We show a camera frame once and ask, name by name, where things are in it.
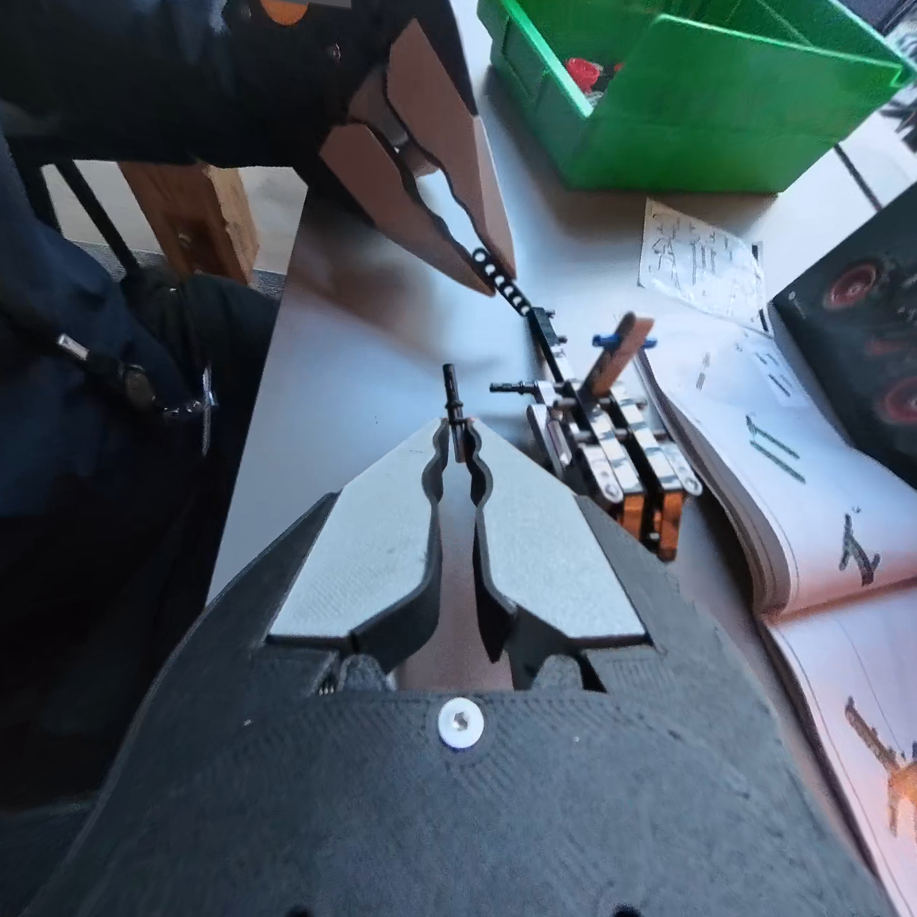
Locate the black lego axle pin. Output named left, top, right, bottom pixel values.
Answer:
left=443, top=363, right=468, bottom=463

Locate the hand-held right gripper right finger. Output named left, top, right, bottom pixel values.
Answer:
left=468, top=420, right=650, bottom=665

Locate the white sticker sheet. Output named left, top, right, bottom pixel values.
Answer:
left=638, top=197, right=772, bottom=335

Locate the lego instruction booklet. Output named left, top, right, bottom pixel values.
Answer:
left=634, top=326, right=917, bottom=917

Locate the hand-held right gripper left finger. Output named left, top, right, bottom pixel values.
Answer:
left=267, top=417, right=450, bottom=673

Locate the person's navy jacket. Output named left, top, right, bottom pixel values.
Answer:
left=0, top=107, right=280, bottom=810

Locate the large green plastic bin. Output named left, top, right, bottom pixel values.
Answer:
left=476, top=0, right=907, bottom=194

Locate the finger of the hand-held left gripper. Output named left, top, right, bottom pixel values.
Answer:
left=319, top=68, right=497, bottom=297
left=385, top=18, right=518, bottom=282

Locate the lego assembly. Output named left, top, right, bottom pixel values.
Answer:
left=471, top=247, right=704, bottom=563

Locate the black lego set box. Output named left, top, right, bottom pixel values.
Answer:
left=770, top=182, right=917, bottom=488

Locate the wooden post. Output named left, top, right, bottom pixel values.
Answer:
left=118, top=161, right=259, bottom=284

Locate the black metal frame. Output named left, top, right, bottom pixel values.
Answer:
left=39, top=159, right=144, bottom=277

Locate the dark metal clip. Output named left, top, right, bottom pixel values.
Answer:
left=118, top=362, right=217, bottom=459

